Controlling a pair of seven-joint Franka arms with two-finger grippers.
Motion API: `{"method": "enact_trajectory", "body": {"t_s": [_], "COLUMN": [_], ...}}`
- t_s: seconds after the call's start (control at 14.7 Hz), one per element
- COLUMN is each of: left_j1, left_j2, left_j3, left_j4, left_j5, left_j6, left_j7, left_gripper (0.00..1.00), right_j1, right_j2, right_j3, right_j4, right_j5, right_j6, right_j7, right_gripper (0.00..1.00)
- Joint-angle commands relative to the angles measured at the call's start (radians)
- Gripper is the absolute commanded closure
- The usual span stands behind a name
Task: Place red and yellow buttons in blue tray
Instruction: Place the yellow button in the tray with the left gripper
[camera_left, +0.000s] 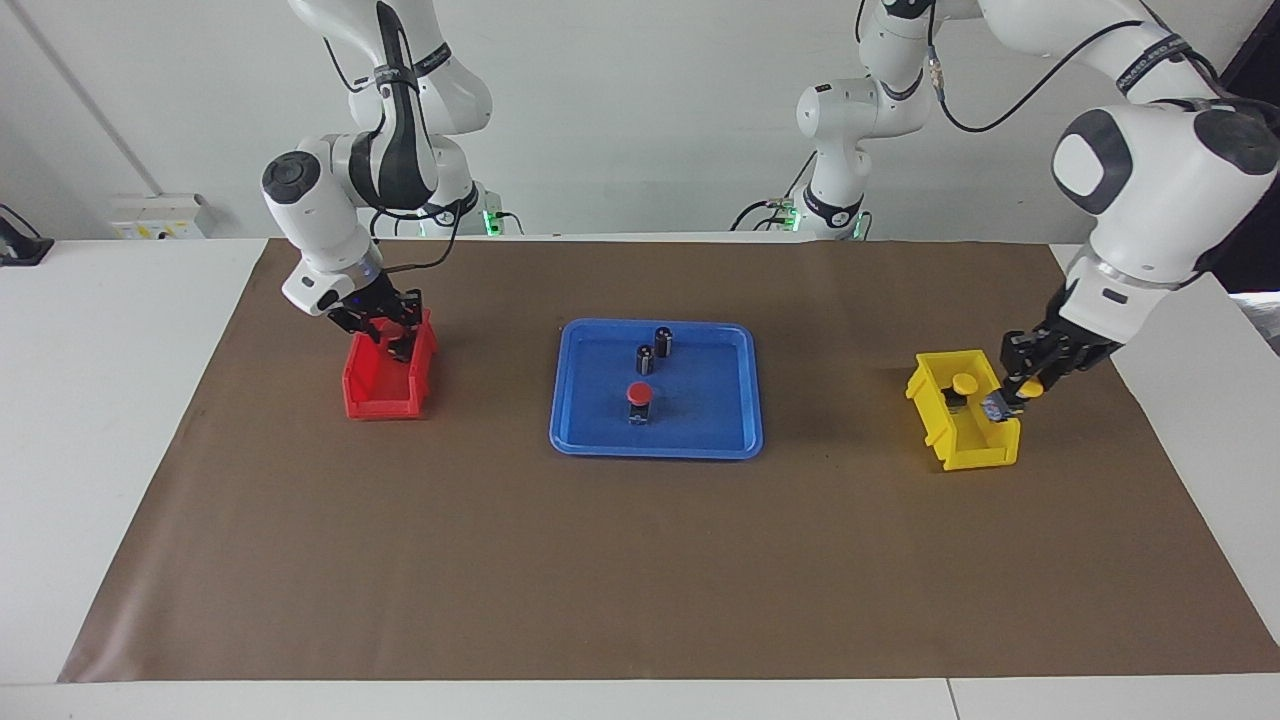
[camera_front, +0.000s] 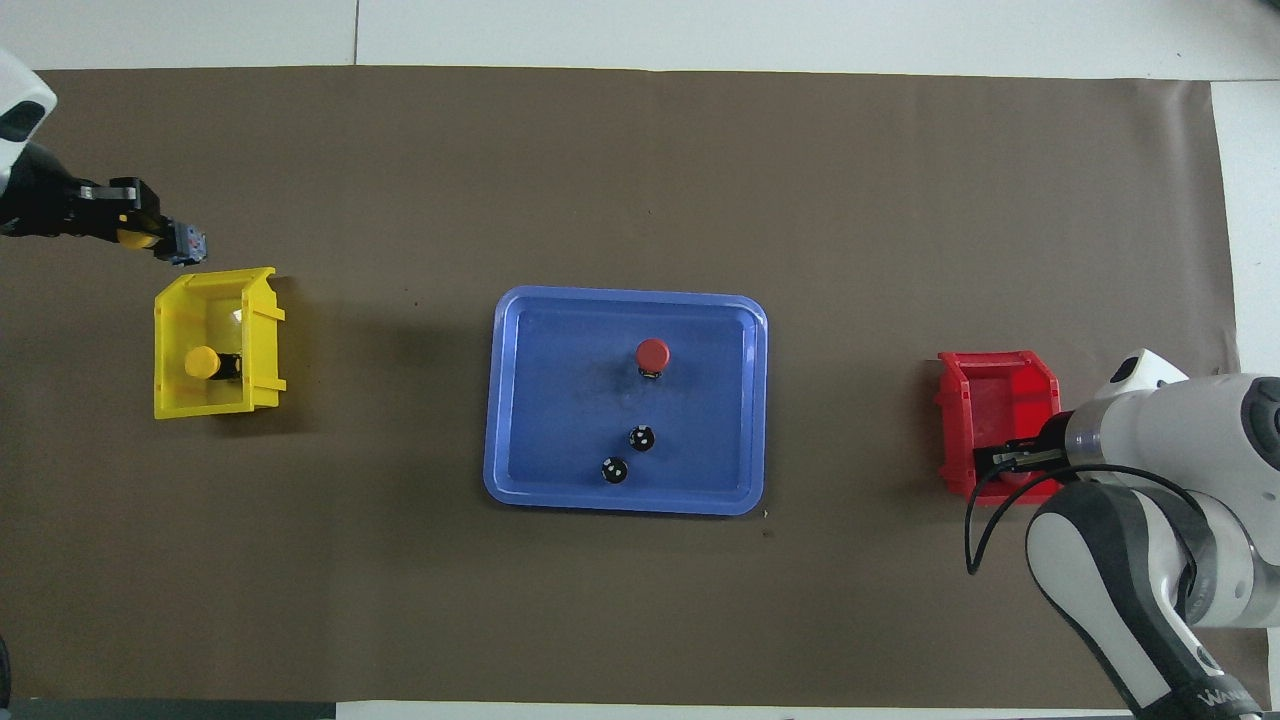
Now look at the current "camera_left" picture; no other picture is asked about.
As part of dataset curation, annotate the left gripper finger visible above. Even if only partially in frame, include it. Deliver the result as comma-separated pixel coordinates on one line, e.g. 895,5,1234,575
1035,362,1091,396
1000,330,1048,403

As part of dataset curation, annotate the blue plastic tray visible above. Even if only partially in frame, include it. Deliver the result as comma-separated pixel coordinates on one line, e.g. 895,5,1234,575
549,318,764,460

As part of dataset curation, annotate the red plastic storage bin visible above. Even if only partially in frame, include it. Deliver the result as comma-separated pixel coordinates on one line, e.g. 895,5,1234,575
342,308,441,421

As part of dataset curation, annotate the yellow plastic storage bin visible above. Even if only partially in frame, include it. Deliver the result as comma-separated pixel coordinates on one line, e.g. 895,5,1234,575
905,348,1023,473

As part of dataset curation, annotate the grey crumpled plastic sheet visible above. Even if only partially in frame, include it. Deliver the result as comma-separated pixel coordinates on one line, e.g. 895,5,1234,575
1228,290,1280,357

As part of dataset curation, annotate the black backdrop panel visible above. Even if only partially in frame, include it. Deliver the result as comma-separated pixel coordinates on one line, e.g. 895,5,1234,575
1205,20,1280,293

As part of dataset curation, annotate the brown paper table mat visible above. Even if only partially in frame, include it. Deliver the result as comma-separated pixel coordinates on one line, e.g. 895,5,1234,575
58,237,1280,684

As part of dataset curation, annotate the small black device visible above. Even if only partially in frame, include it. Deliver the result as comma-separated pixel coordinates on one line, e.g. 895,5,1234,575
0,203,54,268

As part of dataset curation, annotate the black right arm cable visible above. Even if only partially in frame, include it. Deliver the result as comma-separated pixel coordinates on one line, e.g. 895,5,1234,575
380,195,466,273

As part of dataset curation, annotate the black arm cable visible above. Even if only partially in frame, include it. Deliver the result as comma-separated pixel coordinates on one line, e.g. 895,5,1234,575
925,18,1223,136
380,195,466,273

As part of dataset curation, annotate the white wall power outlet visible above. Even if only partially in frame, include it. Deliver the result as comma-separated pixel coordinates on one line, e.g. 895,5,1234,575
108,192,213,241

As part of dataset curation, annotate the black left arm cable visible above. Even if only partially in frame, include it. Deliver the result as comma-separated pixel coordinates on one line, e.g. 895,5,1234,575
925,18,1223,136

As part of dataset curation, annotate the black base cable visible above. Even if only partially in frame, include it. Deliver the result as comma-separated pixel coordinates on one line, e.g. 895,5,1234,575
732,150,816,233

